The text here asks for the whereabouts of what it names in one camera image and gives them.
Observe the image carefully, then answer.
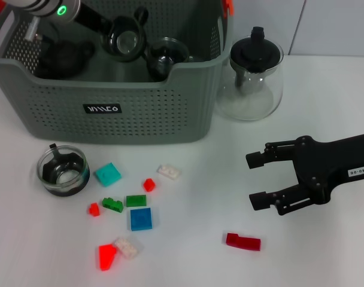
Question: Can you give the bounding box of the left gripper connector cable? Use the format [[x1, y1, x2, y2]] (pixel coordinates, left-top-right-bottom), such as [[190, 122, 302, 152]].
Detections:
[[23, 16, 62, 45]]

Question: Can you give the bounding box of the flat green two-stud brick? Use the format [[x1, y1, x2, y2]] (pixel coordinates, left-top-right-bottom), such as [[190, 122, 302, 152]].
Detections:
[[126, 194, 148, 207]]

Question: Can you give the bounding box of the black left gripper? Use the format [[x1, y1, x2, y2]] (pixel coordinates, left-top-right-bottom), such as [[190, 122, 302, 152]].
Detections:
[[73, 2, 116, 37]]

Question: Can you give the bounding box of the thick green toy brick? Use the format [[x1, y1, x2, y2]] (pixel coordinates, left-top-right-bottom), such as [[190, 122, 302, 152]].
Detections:
[[102, 197, 125, 213]]

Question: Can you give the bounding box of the teal square toy brick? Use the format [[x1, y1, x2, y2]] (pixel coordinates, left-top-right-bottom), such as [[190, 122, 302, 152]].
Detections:
[[94, 162, 123, 188]]

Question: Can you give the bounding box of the glass teapot with black lid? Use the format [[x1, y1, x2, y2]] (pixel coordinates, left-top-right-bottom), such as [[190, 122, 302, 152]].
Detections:
[[215, 26, 284, 122]]

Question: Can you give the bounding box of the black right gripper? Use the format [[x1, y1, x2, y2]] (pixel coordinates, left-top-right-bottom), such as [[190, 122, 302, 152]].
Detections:
[[245, 131, 364, 216]]

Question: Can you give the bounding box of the translucent white square brick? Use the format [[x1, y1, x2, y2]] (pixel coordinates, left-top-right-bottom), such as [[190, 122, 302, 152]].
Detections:
[[113, 236, 141, 259]]

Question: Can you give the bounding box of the blue square toy brick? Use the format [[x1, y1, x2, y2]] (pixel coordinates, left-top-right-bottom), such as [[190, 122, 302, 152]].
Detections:
[[129, 207, 154, 232]]

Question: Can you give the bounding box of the orange-red wedge toy brick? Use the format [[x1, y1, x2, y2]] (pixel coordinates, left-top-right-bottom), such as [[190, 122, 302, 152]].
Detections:
[[98, 243, 119, 271]]

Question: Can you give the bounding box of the long dark red brick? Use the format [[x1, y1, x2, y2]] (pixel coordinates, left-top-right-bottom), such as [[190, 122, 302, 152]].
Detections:
[[225, 232, 262, 251]]

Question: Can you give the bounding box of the grey perforated storage bin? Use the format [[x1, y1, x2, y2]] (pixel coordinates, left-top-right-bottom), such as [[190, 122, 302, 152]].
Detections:
[[0, 0, 234, 146]]

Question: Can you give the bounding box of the black ceramic teapot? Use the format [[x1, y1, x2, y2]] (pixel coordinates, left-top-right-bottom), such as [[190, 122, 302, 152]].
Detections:
[[35, 40, 96, 80]]

